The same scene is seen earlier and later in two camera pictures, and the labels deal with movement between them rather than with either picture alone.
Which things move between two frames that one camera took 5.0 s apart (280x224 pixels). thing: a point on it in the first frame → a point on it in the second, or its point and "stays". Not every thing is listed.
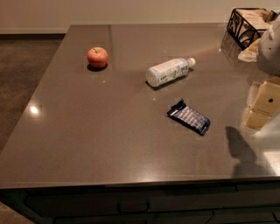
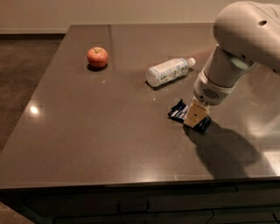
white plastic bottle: x=169 y=71 stays
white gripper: x=269 y=53 → x=207 y=93
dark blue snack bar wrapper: x=189 y=117 stays
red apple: x=97 y=57 stays
